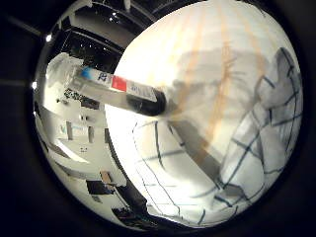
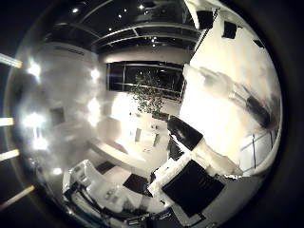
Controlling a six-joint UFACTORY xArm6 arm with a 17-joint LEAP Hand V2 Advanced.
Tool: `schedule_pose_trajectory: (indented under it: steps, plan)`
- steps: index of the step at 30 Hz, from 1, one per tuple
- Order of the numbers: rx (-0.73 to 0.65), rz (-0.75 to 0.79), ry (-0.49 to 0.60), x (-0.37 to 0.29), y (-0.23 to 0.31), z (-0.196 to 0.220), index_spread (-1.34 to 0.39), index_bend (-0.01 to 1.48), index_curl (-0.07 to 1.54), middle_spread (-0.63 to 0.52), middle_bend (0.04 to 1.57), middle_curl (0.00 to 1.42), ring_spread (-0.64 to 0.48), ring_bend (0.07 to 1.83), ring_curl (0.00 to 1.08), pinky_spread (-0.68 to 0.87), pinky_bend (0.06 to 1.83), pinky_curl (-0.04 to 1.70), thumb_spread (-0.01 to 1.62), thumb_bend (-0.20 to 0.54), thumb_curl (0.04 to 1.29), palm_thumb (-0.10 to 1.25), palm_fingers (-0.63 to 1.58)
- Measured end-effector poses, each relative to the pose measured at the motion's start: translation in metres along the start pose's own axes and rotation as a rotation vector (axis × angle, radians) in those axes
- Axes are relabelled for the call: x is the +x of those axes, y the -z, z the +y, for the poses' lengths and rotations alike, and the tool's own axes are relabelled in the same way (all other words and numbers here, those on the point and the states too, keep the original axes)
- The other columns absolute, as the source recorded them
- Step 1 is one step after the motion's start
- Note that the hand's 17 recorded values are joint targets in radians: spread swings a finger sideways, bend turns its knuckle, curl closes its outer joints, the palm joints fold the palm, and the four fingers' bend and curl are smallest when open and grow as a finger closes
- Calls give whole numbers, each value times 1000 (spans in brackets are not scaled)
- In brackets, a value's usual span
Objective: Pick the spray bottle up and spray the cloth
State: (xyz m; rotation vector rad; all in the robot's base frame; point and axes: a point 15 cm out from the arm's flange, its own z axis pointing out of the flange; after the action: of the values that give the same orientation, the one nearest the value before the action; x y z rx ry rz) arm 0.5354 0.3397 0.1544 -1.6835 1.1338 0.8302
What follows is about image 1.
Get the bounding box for white cloth with dark grid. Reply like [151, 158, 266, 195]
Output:
[131, 47, 304, 229]

